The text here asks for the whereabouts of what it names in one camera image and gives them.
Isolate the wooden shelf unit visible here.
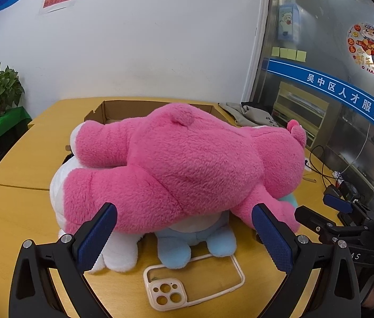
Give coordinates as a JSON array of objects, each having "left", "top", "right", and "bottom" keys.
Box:
[{"left": 273, "top": 81, "right": 330, "bottom": 149}]

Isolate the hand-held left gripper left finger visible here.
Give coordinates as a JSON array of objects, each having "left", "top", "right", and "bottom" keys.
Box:
[{"left": 8, "top": 202, "right": 119, "bottom": 318}]

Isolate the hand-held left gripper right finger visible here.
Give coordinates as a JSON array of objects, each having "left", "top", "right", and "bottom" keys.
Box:
[{"left": 251, "top": 203, "right": 362, "bottom": 318}]

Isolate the grey cloth bag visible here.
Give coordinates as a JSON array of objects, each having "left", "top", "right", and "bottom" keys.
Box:
[{"left": 219, "top": 101, "right": 288, "bottom": 128}]

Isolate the pink plush bear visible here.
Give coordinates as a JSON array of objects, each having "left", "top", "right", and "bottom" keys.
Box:
[{"left": 69, "top": 103, "right": 307, "bottom": 234}]

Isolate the small teal plush doll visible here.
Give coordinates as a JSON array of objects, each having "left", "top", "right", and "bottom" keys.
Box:
[{"left": 278, "top": 194, "right": 298, "bottom": 211}]

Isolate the milk carton sticker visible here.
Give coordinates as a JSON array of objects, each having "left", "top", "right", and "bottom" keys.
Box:
[{"left": 278, "top": 0, "right": 301, "bottom": 44}]

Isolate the clear cream phone case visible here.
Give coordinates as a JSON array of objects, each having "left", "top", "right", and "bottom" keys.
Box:
[{"left": 143, "top": 253, "right": 245, "bottom": 312}]

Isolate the blue banner strip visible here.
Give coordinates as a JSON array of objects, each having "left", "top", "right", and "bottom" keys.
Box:
[{"left": 268, "top": 58, "right": 374, "bottom": 133}]

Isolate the green cloth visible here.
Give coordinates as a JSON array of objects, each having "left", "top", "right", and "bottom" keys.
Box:
[{"left": 0, "top": 107, "right": 33, "bottom": 160}]

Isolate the red wall sign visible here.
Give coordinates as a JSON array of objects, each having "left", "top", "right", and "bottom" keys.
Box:
[{"left": 38, "top": 0, "right": 76, "bottom": 15}]

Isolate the light blue plush toy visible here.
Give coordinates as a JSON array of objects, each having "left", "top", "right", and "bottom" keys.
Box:
[{"left": 156, "top": 210, "right": 238, "bottom": 270}]

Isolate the round festive window sticker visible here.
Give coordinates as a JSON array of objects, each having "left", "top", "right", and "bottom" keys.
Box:
[{"left": 347, "top": 23, "right": 374, "bottom": 73}]

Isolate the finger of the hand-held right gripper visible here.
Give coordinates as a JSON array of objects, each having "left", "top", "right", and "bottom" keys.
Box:
[
  {"left": 322, "top": 193, "right": 374, "bottom": 226},
  {"left": 294, "top": 205, "right": 373, "bottom": 244}
]

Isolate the black cable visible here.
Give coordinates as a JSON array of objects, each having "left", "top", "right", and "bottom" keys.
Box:
[{"left": 309, "top": 145, "right": 340, "bottom": 188}]

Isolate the white plush toy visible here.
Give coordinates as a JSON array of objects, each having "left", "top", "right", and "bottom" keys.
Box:
[{"left": 49, "top": 155, "right": 149, "bottom": 275}]

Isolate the cardboard box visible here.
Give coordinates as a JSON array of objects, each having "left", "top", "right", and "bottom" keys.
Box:
[{"left": 64, "top": 100, "right": 237, "bottom": 160}]

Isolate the white power adapter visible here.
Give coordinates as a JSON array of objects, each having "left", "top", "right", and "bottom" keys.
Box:
[{"left": 332, "top": 170, "right": 347, "bottom": 186}]

